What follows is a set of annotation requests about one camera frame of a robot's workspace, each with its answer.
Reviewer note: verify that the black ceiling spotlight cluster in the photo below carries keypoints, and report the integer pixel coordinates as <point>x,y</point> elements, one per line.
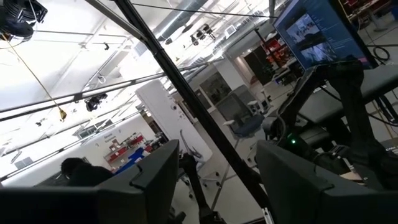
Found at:
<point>202,32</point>

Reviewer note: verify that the large computer monitor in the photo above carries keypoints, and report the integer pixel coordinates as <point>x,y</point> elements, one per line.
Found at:
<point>317,34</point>

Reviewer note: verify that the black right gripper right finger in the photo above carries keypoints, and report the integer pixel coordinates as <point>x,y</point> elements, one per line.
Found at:
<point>286,183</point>

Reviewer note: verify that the silver ceiling duct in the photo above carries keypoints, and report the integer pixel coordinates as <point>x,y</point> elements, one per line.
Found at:
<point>177,18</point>

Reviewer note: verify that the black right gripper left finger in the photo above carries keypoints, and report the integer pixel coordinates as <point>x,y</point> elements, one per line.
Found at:
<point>158,180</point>

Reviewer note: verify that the blue office chair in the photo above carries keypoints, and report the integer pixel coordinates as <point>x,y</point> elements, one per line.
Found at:
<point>245,127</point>

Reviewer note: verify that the shelf with red bins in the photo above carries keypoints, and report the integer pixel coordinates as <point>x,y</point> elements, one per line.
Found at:
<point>276,49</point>
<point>119,152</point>

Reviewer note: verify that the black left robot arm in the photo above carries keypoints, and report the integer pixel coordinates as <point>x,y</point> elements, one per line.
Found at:
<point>351,102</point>

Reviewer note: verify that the grey desk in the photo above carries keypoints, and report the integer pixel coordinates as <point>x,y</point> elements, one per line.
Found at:
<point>320,105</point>

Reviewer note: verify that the white building pillar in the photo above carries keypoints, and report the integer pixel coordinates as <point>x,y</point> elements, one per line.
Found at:
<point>168,115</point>

